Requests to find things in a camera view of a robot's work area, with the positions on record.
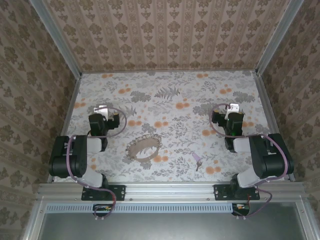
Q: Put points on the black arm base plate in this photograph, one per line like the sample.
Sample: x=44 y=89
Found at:
x=117 y=192
x=221 y=192

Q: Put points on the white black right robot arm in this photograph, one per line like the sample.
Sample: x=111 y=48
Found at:
x=270 y=162

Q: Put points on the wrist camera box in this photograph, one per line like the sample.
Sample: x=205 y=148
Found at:
x=233 y=107
x=102 y=109

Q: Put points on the aluminium table side rail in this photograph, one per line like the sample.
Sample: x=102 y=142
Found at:
x=273 y=120

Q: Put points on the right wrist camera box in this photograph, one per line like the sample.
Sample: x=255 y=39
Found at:
x=233 y=107

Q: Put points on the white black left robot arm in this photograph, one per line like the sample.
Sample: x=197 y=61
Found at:
x=60 y=155

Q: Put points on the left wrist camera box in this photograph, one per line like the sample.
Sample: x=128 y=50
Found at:
x=102 y=109

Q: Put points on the aluminium corner post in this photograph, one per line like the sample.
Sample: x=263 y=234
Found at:
x=277 y=37
x=56 y=37

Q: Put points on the aluminium mounting rail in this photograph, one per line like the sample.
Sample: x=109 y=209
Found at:
x=170 y=191

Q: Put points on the key with purple tag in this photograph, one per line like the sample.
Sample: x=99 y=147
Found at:
x=197 y=158

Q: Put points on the grey metal panel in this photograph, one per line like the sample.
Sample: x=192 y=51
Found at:
x=170 y=227

